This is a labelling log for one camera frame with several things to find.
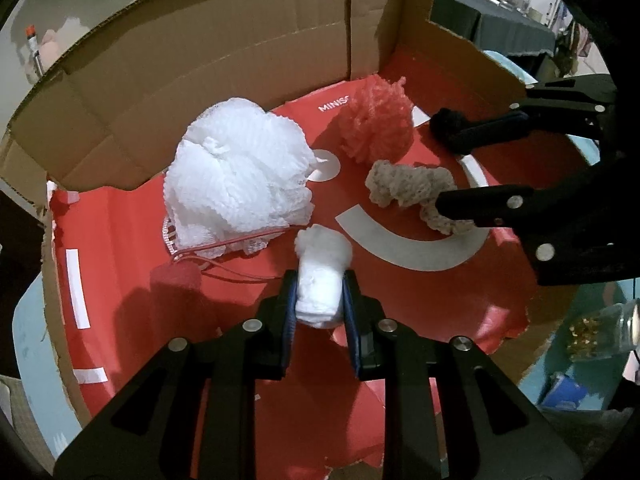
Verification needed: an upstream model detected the pink pig plush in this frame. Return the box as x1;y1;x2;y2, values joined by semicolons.
37;27;63;68

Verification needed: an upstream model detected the white mesh bath loofah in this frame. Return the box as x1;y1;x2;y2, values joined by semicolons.
162;97;321;261

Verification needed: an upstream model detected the blue packet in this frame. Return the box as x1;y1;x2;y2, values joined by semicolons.
542;372;593;411

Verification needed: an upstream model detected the desk with dark cloth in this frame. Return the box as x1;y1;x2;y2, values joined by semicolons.
430;0;557;58

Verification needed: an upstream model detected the glass jar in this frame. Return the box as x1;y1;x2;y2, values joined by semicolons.
566;299;640;363

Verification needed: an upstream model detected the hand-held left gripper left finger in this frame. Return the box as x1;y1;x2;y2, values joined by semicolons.
52;269;301;480

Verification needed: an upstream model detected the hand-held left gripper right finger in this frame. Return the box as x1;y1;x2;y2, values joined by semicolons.
341;270;586;480

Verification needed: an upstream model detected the cream crochet scrunchie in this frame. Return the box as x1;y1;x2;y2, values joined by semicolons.
366;160;476;236

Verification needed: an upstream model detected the cardboard box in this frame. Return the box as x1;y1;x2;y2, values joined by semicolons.
0;0;601;480

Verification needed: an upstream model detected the coral foam net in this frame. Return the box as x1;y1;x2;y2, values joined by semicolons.
337;76;415;165

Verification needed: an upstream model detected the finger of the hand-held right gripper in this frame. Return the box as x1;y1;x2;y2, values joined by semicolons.
447;74;618;157
434;167;640;287

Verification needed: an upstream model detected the white cotton roll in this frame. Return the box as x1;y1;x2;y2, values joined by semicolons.
293;225;353;330

